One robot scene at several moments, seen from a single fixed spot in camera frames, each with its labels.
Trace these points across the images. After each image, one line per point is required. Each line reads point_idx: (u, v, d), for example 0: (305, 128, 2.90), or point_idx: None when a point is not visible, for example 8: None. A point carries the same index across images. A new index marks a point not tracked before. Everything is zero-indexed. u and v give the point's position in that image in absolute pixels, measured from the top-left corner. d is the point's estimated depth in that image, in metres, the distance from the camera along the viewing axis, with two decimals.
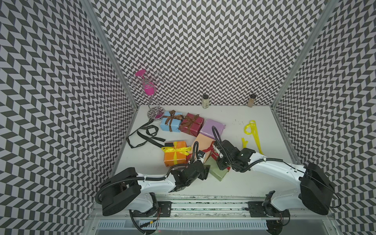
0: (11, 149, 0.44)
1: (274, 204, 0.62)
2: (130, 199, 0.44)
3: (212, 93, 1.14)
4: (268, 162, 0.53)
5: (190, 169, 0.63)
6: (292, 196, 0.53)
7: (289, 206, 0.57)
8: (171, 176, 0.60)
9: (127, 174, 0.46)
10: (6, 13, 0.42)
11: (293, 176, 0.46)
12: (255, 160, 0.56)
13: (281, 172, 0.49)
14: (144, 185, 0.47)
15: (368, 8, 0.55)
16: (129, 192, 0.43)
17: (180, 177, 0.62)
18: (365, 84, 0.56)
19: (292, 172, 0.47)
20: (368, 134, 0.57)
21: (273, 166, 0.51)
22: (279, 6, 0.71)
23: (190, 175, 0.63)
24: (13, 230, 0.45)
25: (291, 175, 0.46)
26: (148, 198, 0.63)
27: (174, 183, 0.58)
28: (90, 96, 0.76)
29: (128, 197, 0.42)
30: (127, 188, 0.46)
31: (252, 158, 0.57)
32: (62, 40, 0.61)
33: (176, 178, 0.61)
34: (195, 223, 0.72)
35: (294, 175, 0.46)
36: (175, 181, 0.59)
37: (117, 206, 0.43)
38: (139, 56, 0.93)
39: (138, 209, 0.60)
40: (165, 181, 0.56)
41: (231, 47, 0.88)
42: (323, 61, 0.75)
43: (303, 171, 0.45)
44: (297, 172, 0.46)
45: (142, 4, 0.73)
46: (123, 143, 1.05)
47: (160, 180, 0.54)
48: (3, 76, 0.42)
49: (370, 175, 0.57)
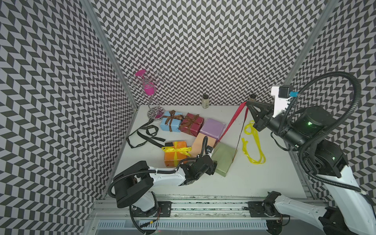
0: (11, 149, 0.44)
1: (278, 205, 0.62)
2: (143, 191, 0.45)
3: (212, 93, 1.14)
4: (361, 198, 0.35)
5: (199, 163, 0.64)
6: (306, 212, 0.52)
7: (291, 213, 0.57)
8: (180, 169, 0.61)
9: (140, 167, 0.47)
10: (6, 13, 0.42)
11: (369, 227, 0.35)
12: (345, 182, 0.34)
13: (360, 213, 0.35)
14: (155, 178, 0.48)
15: (368, 8, 0.55)
16: (142, 184, 0.43)
17: (190, 171, 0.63)
18: (365, 84, 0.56)
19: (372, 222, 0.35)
20: (368, 134, 0.57)
21: (362, 206, 0.35)
22: (279, 6, 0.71)
23: (198, 170, 0.64)
24: (13, 230, 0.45)
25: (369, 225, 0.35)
26: (151, 197, 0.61)
27: (184, 176, 0.59)
28: (90, 96, 0.76)
29: (140, 190, 0.43)
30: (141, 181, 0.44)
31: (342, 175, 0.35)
32: (62, 40, 0.62)
33: (185, 171, 0.62)
34: (195, 223, 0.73)
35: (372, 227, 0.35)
36: (185, 175, 0.60)
37: (129, 199, 0.44)
38: (139, 56, 0.93)
39: (142, 207, 0.61)
40: (176, 174, 0.57)
41: (231, 47, 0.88)
42: (323, 61, 0.75)
43: None
44: None
45: (142, 4, 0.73)
46: (123, 143, 1.05)
47: (174, 174, 0.56)
48: (3, 76, 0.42)
49: (370, 175, 0.57)
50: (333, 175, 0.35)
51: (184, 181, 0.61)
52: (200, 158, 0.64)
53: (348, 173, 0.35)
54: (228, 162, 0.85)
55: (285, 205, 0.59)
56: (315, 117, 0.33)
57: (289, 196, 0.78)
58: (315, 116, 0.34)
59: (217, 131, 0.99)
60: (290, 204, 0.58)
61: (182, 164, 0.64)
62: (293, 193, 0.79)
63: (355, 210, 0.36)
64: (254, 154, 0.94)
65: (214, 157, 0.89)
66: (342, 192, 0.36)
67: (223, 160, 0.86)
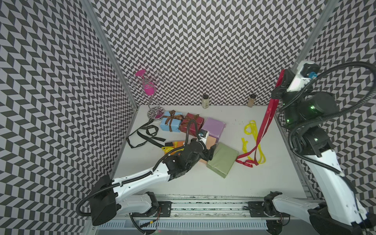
0: (11, 149, 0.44)
1: (276, 203, 0.62)
2: (113, 207, 0.42)
3: (212, 93, 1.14)
4: (342, 183, 0.37)
5: (185, 152, 0.54)
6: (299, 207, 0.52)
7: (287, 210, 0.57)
8: (162, 164, 0.53)
9: (107, 181, 0.43)
10: (6, 13, 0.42)
11: (347, 215, 0.36)
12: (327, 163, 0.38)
13: (337, 196, 0.37)
14: (121, 191, 0.43)
15: (368, 8, 0.55)
16: (105, 202, 0.39)
17: (176, 163, 0.55)
18: (365, 84, 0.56)
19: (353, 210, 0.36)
20: (368, 134, 0.57)
21: (342, 192, 0.36)
22: (279, 6, 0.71)
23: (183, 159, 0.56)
24: (13, 230, 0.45)
25: (347, 212, 0.36)
26: (144, 199, 0.62)
27: (165, 173, 0.51)
28: (90, 96, 0.76)
29: (106, 207, 0.39)
30: (105, 198, 0.40)
31: (325, 156, 0.38)
32: (62, 40, 0.61)
33: (170, 166, 0.53)
34: (195, 223, 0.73)
35: (352, 215, 0.35)
36: (168, 170, 0.52)
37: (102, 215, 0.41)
38: (139, 56, 0.93)
39: (134, 211, 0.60)
40: (152, 175, 0.49)
41: (231, 47, 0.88)
42: (323, 61, 0.75)
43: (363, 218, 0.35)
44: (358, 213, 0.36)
45: (142, 4, 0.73)
46: (123, 143, 1.05)
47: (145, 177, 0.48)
48: (3, 76, 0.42)
49: (370, 175, 0.57)
50: (314, 154, 0.39)
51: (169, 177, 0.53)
52: (187, 144, 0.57)
53: (331, 156, 0.38)
54: (228, 162, 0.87)
55: (283, 202, 0.59)
56: (321, 102, 0.34)
57: (289, 195, 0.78)
58: (322, 100, 0.35)
59: (217, 131, 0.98)
60: (287, 200, 0.58)
61: (165, 158, 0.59)
62: (293, 191, 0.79)
63: (335, 195, 0.38)
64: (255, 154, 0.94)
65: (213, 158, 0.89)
66: (322, 175, 0.39)
67: (223, 161, 0.86)
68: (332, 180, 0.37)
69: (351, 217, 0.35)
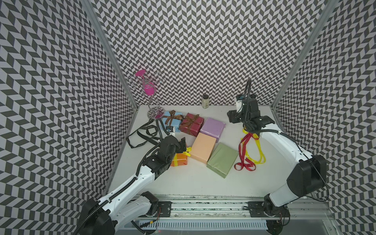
0: (11, 149, 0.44)
1: (273, 198, 0.64)
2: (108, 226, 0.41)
3: (212, 93, 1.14)
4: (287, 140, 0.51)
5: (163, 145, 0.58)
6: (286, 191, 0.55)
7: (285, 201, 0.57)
8: (143, 167, 0.54)
9: (93, 203, 0.41)
10: (6, 13, 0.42)
11: (294, 155, 0.47)
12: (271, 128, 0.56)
13: (286, 148, 0.50)
14: (112, 206, 0.42)
15: (368, 8, 0.55)
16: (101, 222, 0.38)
17: (156, 161, 0.57)
18: (365, 84, 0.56)
19: (297, 152, 0.47)
20: (368, 134, 0.57)
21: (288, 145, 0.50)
22: (279, 6, 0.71)
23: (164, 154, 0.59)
24: (13, 230, 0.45)
25: (293, 154, 0.47)
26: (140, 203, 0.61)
27: (150, 172, 0.53)
28: (90, 96, 0.76)
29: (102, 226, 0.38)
30: (96, 220, 0.39)
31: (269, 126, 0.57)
32: (62, 40, 0.61)
33: (151, 165, 0.55)
34: (195, 223, 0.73)
35: (297, 155, 0.46)
36: (151, 168, 0.54)
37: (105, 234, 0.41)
38: (139, 56, 0.93)
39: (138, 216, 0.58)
40: (137, 179, 0.50)
41: (231, 47, 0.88)
42: (322, 61, 0.75)
43: (308, 156, 0.46)
44: (302, 154, 0.46)
45: (142, 4, 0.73)
46: (123, 143, 1.05)
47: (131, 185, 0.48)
48: (3, 76, 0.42)
49: (370, 175, 0.57)
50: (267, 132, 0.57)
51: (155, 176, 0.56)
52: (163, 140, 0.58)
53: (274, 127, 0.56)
54: (227, 162, 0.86)
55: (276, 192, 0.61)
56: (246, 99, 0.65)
57: None
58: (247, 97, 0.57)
59: (216, 131, 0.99)
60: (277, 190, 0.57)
61: (144, 160, 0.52)
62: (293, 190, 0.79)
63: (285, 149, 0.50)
64: (254, 154, 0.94)
65: (212, 159, 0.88)
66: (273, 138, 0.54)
67: (222, 161, 0.86)
68: (274, 135, 0.54)
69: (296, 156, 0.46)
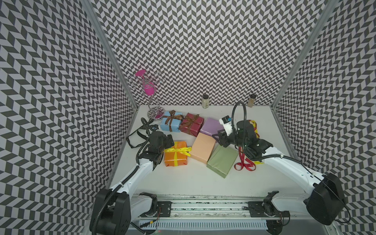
0: (11, 149, 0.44)
1: (275, 203, 0.62)
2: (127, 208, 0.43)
3: (212, 93, 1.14)
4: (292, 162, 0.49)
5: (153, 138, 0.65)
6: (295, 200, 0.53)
7: (289, 208, 0.57)
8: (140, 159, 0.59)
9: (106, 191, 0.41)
10: (6, 13, 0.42)
11: (307, 180, 0.44)
12: (270, 153, 0.54)
13: (295, 173, 0.47)
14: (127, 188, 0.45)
15: (368, 8, 0.55)
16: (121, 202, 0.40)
17: (150, 153, 0.63)
18: (365, 84, 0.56)
19: (308, 176, 0.45)
20: (368, 134, 0.57)
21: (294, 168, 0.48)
22: (279, 6, 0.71)
23: (155, 146, 0.66)
24: (13, 230, 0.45)
25: (305, 179, 0.44)
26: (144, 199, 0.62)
27: (149, 161, 0.58)
28: (90, 96, 0.76)
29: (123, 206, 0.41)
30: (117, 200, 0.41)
31: (268, 150, 0.55)
32: (62, 40, 0.61)
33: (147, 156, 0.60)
34: (195, 223, 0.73)
35: (309, 179, 0.44)
36: (148, 159, 0.59)
37: (123, 221, 0.42)
38: (139, 56, 0.93)
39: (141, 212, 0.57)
40: (140, 168, 0.54)
41: (231, 47, 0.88)
42: (322, 61, 0.75)
43: (320, 178, 0.43)
44: (313, 177, 0.44)
45: (142, 4, 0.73)
46: (123, 143, 1.05)
47: (136, 172, 0.52)
48: (3, 76, 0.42)
49: (370, 175, 0.57)
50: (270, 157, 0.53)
51: (153, 167, 0.62)
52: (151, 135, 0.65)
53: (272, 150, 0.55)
54: (227, 162, 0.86)
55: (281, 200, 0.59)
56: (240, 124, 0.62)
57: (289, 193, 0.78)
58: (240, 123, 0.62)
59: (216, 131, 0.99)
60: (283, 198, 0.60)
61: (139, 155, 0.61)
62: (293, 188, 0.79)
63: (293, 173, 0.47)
64: None
65: (212, 160, 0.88)
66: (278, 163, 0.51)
67: (222, 161, 0.86)
68: (278, 161, 0.51)
69: (309, 181, 0.43)
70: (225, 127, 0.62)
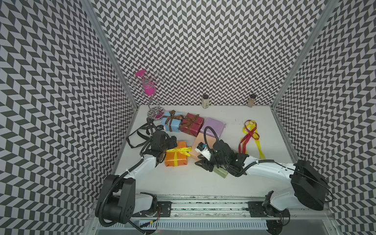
0: (11, 149, 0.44)
1: (274, 204, 0.62)
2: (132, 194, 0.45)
3: (212, 93, 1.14)
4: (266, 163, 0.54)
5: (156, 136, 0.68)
6: (289, 195, 0.53)
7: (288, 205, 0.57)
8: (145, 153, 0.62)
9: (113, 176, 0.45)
10: (6, 13, 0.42)
11: (284, 175, 0.47)
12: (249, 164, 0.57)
13: (273, 172, 0.50)
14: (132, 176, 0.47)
15: (368, 8, 0.55)
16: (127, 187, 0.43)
17: (152, 150, 0.66)
18: (365, 84, 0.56)
19: (283, 170, 0.48)
20: (368, 134, 0.57)
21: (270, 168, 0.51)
22: (279, 6, 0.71)
23: (157, 145, 0.69)
24: (13, 230, 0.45)
25: (282, 175, 0.48)
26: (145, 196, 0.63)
27: (152, 155, 0.61)
28: (90, 96, 0.76)
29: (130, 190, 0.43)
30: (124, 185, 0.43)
31: (246, 162, 0.59)
32: (62, 40, 0.61)
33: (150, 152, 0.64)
34: (195, 223, 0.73)
35: (285, 173, 0.47)
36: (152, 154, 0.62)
37: (128, 206, 0.43)
38: (139, 56, 0.93)
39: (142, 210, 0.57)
40: (144, 161, 0.57)
41: (231, 47, 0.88)
42: (323, 61, 0.75)
43: (293, 168, 0.47)
44: (288, 170, 0.47)
45: (142, 4, 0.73)
46: (123, 143, 1.05)
47: (140, 165, 0.54)
48: (3, 76, 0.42)
49: (370, 175, 0.57)
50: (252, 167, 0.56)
51: (155, 163, 0.64)
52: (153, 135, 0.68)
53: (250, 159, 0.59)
54: None
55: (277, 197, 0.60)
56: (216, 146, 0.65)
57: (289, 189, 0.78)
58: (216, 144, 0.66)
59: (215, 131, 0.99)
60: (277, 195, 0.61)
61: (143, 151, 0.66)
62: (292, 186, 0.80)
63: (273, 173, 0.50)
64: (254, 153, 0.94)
65: None
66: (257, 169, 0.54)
67: None
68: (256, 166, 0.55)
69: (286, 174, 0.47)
70: (203, 153, 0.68)
